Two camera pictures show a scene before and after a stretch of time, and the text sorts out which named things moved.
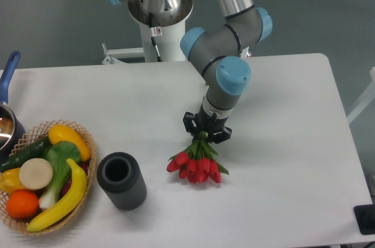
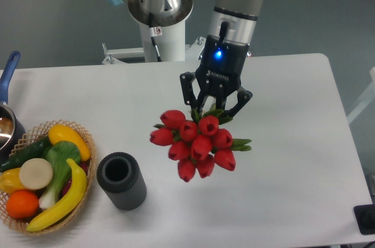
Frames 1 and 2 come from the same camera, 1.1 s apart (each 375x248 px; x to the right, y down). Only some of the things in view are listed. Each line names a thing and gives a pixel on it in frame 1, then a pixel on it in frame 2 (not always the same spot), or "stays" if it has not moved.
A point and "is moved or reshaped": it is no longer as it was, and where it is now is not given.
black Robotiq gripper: [203, 122] -> [219, 73]
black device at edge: [365, 217] stays
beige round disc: [36, 173] stays
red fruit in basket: [84, 165] stays
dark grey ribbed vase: [119, 175] stays
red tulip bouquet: [197, 162] is moved or reshaped
